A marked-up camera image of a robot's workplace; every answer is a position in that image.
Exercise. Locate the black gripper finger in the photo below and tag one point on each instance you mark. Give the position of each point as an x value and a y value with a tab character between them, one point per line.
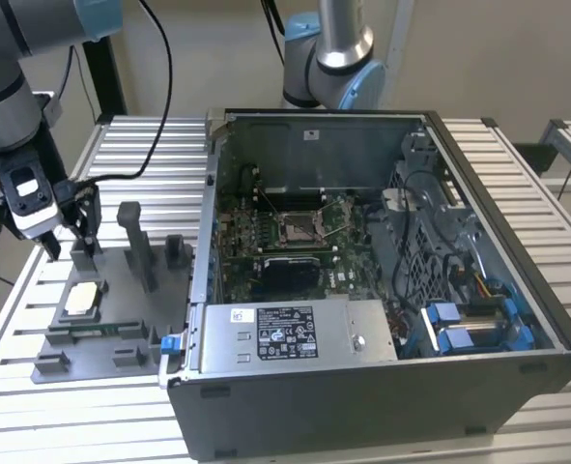
88	217
50	246

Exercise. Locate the silver square CPU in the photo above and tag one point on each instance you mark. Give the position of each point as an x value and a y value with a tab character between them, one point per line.
82	299

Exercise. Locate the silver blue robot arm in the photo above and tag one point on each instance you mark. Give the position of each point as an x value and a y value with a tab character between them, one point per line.
5	96

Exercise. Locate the CPU socket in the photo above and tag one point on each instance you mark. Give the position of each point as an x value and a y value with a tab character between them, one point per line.
297	231

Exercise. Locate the gray plastic parts rack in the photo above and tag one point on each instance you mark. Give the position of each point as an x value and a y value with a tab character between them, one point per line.
121	299

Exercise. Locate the green RAM stick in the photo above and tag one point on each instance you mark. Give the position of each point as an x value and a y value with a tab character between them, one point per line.
94	330

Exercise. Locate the blue case latch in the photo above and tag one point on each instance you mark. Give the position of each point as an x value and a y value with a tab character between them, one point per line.
168	344

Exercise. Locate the black graphics card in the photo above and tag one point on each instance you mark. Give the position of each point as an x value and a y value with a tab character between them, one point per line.
290	275

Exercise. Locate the white case sticker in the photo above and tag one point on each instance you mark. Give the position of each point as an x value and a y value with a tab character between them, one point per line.
310	134

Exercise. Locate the silver power supply unit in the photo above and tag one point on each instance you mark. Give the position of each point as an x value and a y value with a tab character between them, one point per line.
333	333

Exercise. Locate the green motherboard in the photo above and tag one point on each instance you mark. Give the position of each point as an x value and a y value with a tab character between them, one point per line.
357	270

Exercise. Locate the silver thumbscrew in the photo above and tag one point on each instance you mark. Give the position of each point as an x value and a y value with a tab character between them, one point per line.
359	342

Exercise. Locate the dark gray PC case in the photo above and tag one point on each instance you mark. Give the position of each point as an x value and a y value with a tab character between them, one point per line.
338	415

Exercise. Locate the blue disk carrier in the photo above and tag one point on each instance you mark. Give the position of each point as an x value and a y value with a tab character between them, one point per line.
456	340
445	313

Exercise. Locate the aluminium side table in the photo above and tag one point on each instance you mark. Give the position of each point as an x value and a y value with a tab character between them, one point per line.
567	145

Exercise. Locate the white gray wrist camera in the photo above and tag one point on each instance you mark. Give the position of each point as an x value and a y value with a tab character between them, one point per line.
26	208

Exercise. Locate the gray wrist camera bracket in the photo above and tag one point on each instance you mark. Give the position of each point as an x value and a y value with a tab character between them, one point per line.
53	111

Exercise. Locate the black frame post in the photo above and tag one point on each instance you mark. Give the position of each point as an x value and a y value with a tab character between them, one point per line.
106	82

